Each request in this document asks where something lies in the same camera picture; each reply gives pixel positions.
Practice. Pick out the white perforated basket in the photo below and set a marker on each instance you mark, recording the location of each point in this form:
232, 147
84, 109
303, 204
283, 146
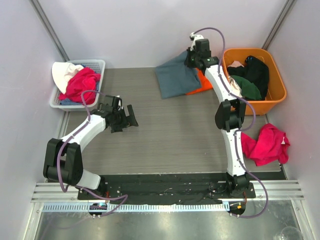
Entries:
98, 66

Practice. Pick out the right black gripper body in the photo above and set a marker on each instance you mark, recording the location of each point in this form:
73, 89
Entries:
189, 59

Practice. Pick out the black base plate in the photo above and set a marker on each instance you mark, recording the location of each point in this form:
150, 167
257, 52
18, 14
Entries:
172, 189

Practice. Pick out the blue cloth in basket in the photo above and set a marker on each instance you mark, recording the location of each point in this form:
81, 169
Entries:
66, 102

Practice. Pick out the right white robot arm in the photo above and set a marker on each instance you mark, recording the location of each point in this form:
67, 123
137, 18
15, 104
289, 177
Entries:
229, 116

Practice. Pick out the orange t shirt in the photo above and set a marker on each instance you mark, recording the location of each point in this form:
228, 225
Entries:
205, 84

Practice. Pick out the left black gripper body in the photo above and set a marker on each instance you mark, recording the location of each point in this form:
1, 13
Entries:
126, 117

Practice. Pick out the black garment in tub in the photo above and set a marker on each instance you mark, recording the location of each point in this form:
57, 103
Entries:
254, 70

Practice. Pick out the dark green garment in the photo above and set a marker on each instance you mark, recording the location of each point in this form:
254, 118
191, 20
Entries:
249, 90

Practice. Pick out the grey-blue t shirt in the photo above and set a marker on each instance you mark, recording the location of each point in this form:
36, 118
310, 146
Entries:
175, 78

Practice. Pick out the pink shirt in basket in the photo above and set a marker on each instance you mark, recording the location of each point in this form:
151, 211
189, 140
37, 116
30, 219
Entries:
86, 80

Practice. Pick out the white garment in tub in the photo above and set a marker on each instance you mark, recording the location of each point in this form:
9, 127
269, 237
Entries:
236, 84

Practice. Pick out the white slotted cable duct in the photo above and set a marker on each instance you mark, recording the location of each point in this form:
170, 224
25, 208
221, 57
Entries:
99, 207

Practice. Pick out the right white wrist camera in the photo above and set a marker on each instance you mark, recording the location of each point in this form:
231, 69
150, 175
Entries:
195, 37

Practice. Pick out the orange plastic tub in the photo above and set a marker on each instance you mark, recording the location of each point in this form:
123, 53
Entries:
276, 92

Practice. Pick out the pink shirt on table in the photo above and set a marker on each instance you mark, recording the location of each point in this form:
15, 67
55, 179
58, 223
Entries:
271, 145

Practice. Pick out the white cloth in basket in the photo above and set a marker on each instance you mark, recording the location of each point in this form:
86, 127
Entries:
62, 72

